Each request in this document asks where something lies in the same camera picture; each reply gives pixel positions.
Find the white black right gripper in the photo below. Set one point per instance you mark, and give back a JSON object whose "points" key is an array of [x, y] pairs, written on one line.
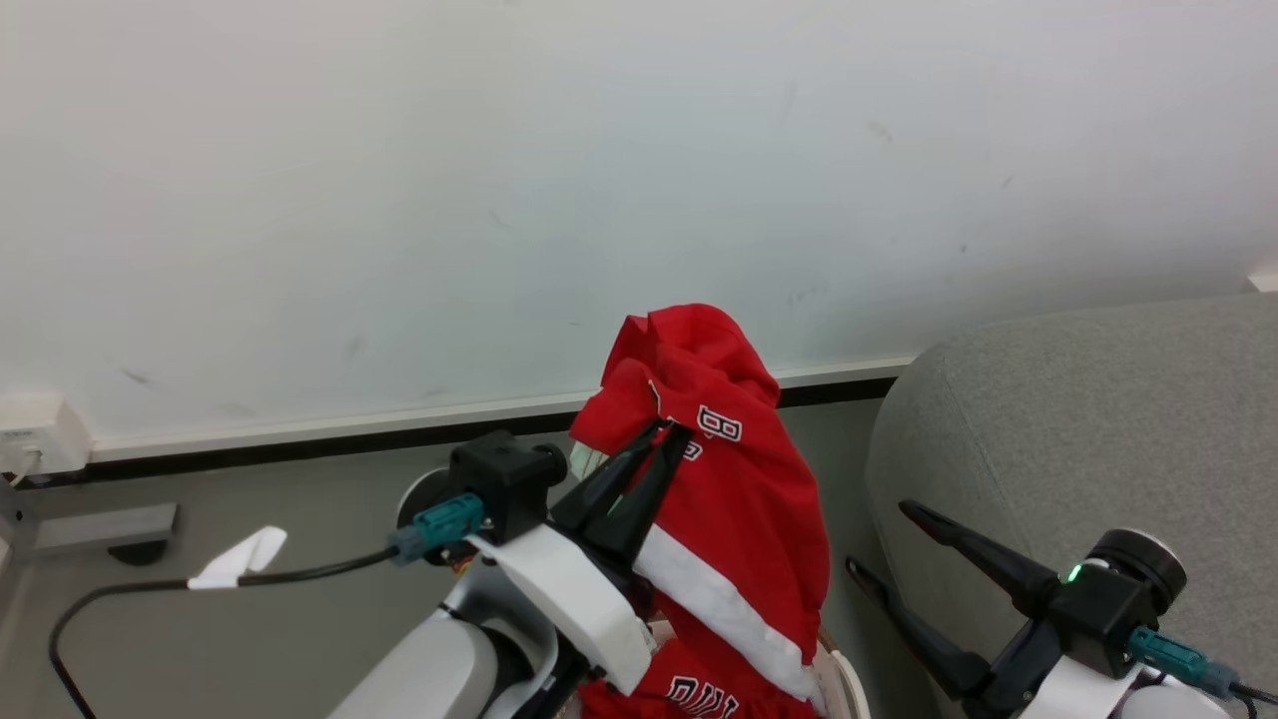
{"points": [[1038, 689]]}

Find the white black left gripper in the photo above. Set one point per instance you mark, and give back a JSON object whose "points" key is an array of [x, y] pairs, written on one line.
{"points": [[574, 594]]}

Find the red basketball garment white trim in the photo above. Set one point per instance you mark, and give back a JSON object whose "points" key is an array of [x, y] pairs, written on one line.
{"points": [[739, 499]]}

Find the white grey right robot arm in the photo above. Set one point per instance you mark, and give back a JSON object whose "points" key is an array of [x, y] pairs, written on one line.
{"points": [[1173, 704]]}

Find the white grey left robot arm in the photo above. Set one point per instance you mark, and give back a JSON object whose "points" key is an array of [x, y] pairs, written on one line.
{"points": [[429, 669]]}

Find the grey fabric sofa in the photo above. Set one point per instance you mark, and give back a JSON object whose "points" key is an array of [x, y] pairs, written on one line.
{"points": [[1078, 429]]}

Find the white black baseboard strip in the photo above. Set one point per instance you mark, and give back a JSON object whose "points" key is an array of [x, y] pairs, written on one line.
{"points": [[329, 427]]}

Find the grey metal bar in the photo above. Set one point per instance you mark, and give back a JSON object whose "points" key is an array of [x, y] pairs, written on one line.
{"points": [[95, 527]]}

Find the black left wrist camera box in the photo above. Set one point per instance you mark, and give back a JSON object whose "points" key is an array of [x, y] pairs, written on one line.
{"points": [[504, 479]]}

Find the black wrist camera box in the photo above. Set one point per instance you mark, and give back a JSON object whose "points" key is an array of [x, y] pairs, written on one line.
{"points": [[504, 479], [1108, 604]]}

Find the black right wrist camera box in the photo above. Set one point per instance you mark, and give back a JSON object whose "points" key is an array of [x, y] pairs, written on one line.
{"points": [[1108, 604]]}

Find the white wall socket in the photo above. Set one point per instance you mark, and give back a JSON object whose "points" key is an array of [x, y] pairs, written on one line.
{"points": [[40, 431]]}

